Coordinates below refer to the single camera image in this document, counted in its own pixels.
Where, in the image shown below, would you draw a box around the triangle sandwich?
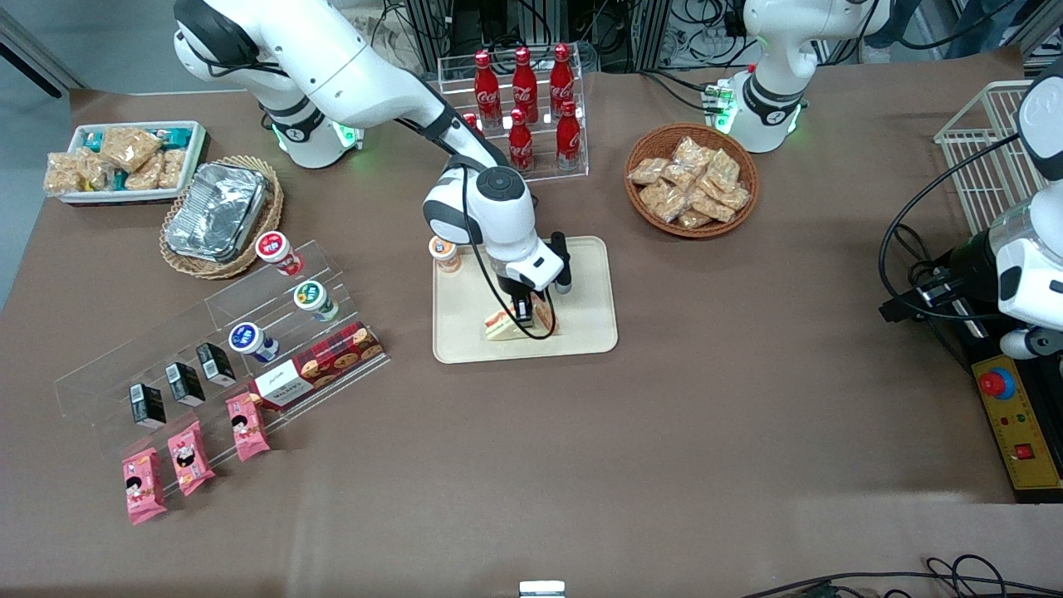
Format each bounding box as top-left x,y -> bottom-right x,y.
484,301 -> 560,343

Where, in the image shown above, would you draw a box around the beige plastic tray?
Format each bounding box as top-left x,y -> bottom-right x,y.
432,236 -> 620,365

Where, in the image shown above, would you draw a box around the orange lid yogurt bottle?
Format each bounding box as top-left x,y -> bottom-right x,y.
429,236 -> 463,275

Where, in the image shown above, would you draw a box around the clear acrylic bottle rack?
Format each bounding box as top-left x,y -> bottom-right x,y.
438,51 -> 590,184

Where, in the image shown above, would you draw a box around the yellow emergency stop box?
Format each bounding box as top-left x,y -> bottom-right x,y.
970,353 -> 1063,504

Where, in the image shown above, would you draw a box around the round wicker bowl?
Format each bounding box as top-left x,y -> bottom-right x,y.
625,123 -> 761,240

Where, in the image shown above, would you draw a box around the clear acrylic step shelf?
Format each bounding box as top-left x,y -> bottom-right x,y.
53,239 -> 392,501

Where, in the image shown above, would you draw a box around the green lid yogurt bottle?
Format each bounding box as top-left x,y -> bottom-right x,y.
293,281 -> 340,324

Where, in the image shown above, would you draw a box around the red plaid cookie box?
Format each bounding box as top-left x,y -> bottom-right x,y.
249,321 -> 386,412

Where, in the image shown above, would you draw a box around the red lid yogurt bottle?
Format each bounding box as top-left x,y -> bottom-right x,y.
255,231 -> 302,277

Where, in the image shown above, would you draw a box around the flat wicker basket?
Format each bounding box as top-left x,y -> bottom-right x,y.
159,155 -> 285,280

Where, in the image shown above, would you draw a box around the blue lid yogurt bottle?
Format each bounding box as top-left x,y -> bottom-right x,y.
228,322 -> 280,365

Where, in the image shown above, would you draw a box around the beige crumpled cloth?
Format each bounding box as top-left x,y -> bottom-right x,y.
332,0 -> 426,80

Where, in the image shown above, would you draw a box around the pink snack packet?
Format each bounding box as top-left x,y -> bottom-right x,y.
226,392 -> 272,463
167,420 -> 217,498
121,447 -> 168,526

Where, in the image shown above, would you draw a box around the small black carton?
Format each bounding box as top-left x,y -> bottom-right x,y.
166,362 -> 207,409
196,342 -> 238,389
129,382 -> 167,430

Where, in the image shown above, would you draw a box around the silver foil container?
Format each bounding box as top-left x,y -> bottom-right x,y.
164,163 -> 269,263

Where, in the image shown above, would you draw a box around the white plastic bin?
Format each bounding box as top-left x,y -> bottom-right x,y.
62,120 -> 208,205

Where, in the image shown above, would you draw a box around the grey metal bar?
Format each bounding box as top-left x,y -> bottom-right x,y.
0,7 -> 86,99

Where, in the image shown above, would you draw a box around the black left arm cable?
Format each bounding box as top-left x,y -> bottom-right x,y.
878,133 -> 1024,326

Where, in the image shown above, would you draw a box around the white wire basket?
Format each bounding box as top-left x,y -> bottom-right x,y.
933,81 -> 1041,238

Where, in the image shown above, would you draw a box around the aluminium frame rack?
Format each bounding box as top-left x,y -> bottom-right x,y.
403,0 -> 675,74

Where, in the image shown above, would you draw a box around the black floor cables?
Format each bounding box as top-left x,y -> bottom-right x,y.
737,555 -> 1063,598

